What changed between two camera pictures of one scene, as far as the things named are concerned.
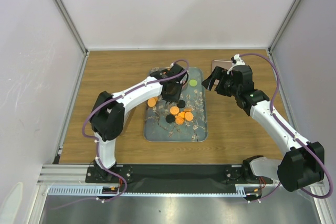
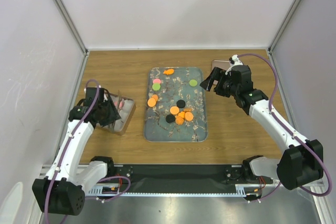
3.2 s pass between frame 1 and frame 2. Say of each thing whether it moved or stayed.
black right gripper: stayed
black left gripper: moved
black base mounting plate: stayed
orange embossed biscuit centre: stayed
